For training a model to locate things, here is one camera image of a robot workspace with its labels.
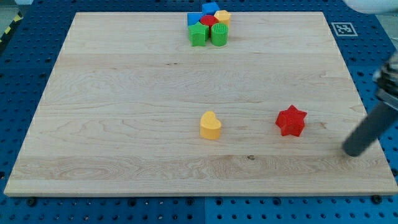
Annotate yellow hexagon block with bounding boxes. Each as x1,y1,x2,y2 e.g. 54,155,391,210
214,10,231,26

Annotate blue cube block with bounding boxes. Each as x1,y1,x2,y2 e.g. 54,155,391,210
201,2,220,15

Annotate wooden board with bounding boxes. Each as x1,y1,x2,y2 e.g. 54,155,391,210
4,12,397,197

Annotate blue block left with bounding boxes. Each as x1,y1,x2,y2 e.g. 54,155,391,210
187,12,204,26

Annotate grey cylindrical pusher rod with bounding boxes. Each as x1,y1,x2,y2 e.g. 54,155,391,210
342,102,397,157

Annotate green star block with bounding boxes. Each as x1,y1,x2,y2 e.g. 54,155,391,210
188,22,209,47

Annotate red cylinder block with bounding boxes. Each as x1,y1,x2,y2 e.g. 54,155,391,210
200,15,219,37

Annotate white fiducial marker tag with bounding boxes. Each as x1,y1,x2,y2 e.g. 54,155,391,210
331,22,358,37

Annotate metal tool mount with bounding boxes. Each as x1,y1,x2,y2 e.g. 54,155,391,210
373,51,397,110

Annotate green cylinder block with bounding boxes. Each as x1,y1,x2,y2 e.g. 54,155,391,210
211,23,229,47

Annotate yellow heart block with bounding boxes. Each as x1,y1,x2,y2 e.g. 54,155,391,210
200,111,222,140

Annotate red star block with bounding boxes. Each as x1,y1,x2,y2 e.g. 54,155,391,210
275,105,307,137

